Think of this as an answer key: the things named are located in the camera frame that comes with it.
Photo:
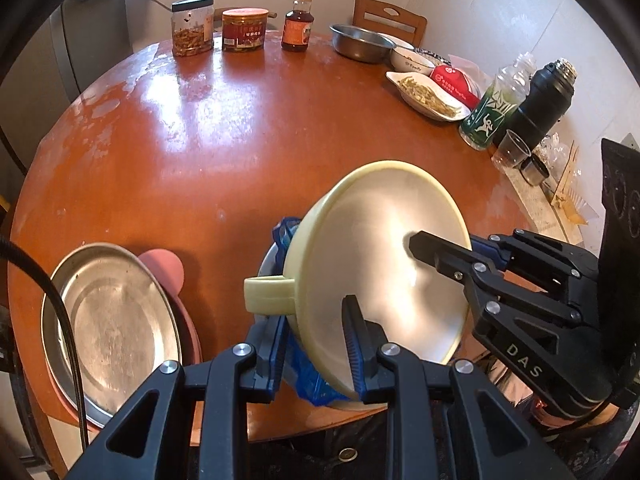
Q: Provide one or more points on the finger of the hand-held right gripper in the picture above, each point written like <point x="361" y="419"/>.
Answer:
<point x="487" y="250"/>
<point x="440" y="255"/>

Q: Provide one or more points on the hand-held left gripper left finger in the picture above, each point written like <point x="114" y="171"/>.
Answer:
<point x="277" y="360"/>

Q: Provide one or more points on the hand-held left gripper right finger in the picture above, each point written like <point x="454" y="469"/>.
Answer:
<point x="352" y="350"/>

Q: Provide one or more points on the blue ribbed plastic dish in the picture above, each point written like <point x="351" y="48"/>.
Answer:
<point x="315" y="380"/>

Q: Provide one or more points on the pink bear-shaped plate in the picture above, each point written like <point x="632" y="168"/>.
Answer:
<point x="165" y="267"/>

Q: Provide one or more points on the shallow steel plate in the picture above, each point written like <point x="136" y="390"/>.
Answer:
<point x="115" y="320"/>

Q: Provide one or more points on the thermos cap cup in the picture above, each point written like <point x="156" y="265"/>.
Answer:
<point x="534" y="170"/>

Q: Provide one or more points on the clear plastic cup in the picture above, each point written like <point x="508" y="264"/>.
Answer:
<point x="510" y="152"/>

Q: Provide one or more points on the clear plastic bag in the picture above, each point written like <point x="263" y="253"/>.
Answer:
<point x="570" y="185"/>

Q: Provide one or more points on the green label plastic bottle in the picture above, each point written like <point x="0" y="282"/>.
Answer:
<point x="487" y="120"/>

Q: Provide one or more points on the black thermos flask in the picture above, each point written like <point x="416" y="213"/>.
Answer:
<point x="542" y="100"/>

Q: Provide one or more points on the white oblong dish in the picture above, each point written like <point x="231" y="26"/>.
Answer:
<point x="425" y="92"/>

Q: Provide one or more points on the red tissue packet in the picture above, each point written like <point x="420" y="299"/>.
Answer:
<point x="455" y="82"/>

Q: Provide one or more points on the white patterned ceramic bowl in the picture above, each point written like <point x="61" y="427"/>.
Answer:
<point x="412" y="62"/>

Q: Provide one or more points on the small steel bowl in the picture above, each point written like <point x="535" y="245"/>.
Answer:
<point x="360" y="45"/>

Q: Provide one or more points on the brown wooden chair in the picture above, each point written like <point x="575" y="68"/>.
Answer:
<point x="370" y="10"/>

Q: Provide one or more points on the brown sauce bottle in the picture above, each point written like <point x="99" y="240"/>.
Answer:
<point x="296" y="30"/>

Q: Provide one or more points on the red lidded jar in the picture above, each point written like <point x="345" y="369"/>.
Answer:
<point x="245" y="32"/>

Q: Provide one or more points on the clear jar with black lid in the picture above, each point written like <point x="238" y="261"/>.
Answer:
<point x="192" y="30"/>

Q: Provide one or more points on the grey refrigerator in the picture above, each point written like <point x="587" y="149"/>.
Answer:
<point x="95" y="35"/>

